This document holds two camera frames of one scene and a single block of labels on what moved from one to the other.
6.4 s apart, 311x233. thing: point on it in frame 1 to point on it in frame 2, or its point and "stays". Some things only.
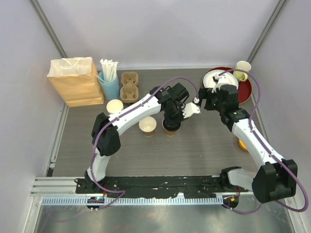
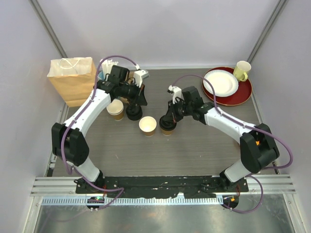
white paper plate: [227, 78] stays
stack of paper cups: [114, 106] stays
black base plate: [191, 187] stays
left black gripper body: [174, 115] to [129, 91]
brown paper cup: [147, 124] stays
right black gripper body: [213, 103] to [185, 108]
